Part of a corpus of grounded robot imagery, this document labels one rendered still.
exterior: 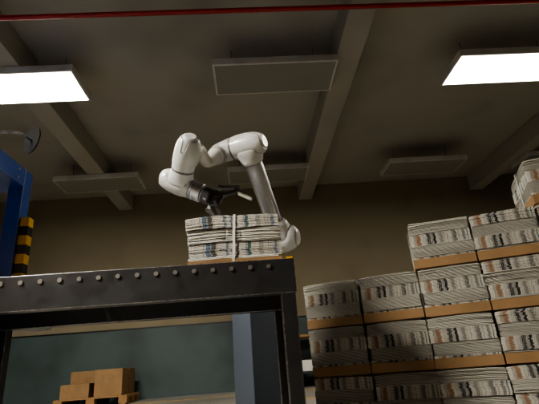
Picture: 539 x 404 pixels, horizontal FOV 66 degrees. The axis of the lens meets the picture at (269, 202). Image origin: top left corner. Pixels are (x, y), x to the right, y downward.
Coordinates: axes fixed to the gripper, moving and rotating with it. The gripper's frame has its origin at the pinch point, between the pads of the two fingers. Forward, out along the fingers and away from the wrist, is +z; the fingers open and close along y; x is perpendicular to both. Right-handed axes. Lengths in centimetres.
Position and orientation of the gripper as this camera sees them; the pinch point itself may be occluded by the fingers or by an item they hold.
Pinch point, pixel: (243, 211)
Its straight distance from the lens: 187.3
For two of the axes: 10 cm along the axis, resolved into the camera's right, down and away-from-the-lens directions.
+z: 9.2, 3.8, -1.3
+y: -4.0, 8.5, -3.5
